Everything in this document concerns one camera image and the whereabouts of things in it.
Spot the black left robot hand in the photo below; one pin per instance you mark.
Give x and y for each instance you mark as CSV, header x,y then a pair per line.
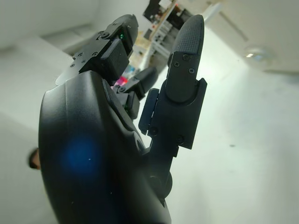
x,y
93,151

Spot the white toaster lever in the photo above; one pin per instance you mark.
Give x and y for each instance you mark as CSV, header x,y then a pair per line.
x,y
213,11

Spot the silver toaster dial knob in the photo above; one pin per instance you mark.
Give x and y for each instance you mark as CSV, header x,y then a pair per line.
x,y
255,53

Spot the white two-slot toaster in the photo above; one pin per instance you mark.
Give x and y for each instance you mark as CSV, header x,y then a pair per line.
x,y
268,28

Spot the person in beige jacket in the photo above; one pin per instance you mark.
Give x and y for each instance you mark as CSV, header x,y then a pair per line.
x,y
33,159

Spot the metal shelving rack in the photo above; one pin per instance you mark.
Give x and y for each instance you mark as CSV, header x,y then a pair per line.
x,y
163,25

